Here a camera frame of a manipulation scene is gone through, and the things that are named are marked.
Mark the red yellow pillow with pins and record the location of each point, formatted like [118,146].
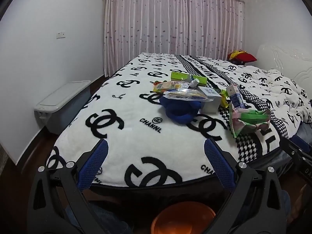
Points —
[240,57]

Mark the pink patterned curtain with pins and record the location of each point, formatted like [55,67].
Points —
[208,28]

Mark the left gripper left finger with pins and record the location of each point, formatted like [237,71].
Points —
[78,176]

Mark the blue white cookie wrapper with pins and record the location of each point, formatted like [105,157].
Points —
[235,96]

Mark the clear plastic snack bag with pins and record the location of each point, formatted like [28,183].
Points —
[185,95]

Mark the green yellow snack wrapper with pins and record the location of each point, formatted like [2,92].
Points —
[224,97]

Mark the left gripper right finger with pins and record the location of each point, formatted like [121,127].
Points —
[241,212]

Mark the orange plastic trash bin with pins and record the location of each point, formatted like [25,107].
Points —
[184,218]

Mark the small white bottle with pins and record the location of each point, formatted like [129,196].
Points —
[194,83]

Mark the white black logo blanket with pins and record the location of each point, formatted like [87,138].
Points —
[147,148]

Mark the blue cloth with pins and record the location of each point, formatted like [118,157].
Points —
[180,111]

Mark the white wall socket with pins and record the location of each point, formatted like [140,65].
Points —
[60,35]

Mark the grey plastic storage box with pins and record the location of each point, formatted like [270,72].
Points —
[59,108]

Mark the white bed headboard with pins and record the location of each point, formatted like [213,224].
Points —
[291,62]

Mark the long green cardboard box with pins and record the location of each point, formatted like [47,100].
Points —
[179,76]

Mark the green pink wrapper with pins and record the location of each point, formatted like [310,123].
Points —
[245,121]

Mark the orange snack bag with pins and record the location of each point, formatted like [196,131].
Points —
[169,85]

